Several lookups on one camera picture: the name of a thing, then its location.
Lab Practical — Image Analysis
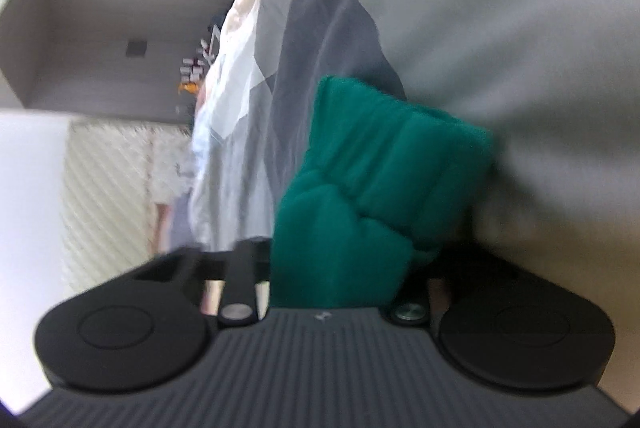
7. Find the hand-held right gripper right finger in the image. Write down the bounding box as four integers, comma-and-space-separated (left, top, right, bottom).
390, 248, 522, 325

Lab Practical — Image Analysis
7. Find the row of cosmetic bottles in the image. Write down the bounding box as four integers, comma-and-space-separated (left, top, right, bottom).
176, 52, 217, 95

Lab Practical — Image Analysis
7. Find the green hoodie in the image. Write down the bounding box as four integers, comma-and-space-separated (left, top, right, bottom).
270, 75, 502, 310

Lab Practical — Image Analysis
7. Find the grey wall cabinet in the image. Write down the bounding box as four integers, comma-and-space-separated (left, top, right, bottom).
0, 0, 253, 125

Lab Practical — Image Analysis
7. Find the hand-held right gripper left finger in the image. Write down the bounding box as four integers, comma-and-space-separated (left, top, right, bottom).
132, 235, 273, 328

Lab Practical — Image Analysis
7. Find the patchwork bed quilt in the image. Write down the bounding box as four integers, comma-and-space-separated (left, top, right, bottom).
189, 0, 640, 269

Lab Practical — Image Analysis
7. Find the cream quilted headboard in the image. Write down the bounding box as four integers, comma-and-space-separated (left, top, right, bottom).
62, 118, 197, 290

